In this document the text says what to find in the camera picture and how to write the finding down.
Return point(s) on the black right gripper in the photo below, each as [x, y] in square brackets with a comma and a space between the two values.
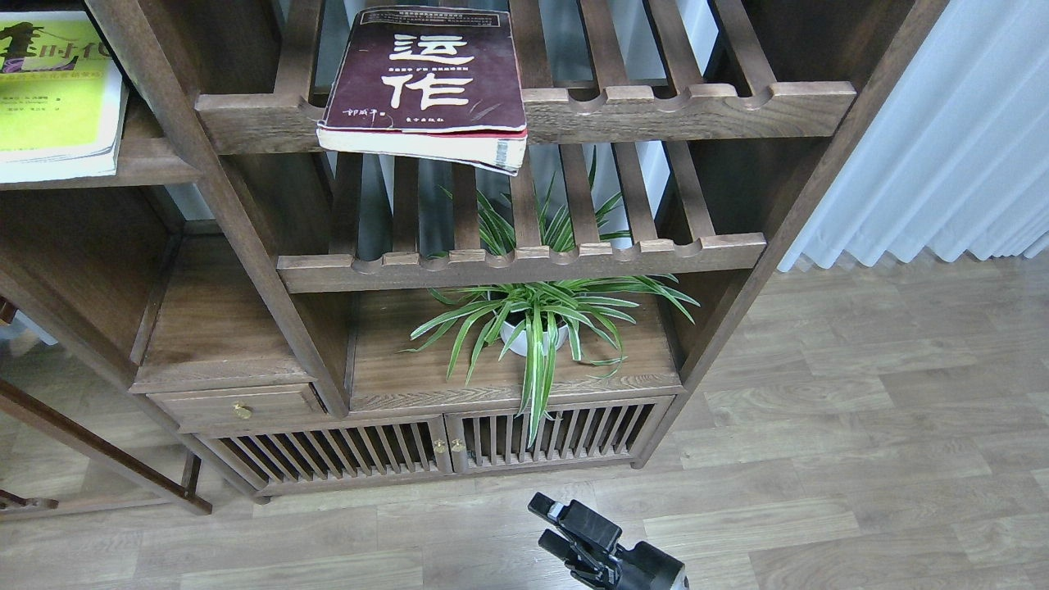
[592, 555]

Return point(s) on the dark maroon book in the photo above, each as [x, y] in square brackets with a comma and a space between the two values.
[431, 82]

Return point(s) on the yellow green book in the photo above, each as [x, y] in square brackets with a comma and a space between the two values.
[63, 100]

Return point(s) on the green spider plant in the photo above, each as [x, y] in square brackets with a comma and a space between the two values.
[592, 308]

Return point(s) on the dark wooden bookshelf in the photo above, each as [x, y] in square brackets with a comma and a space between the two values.
[225, 261]

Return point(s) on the brass drawer knob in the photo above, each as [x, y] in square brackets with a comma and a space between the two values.
[242, 411]

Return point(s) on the white pleated curtain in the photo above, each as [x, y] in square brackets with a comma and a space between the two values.
[956, 162]

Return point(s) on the dark wooden side frame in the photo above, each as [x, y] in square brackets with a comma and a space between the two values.
[73, 443]

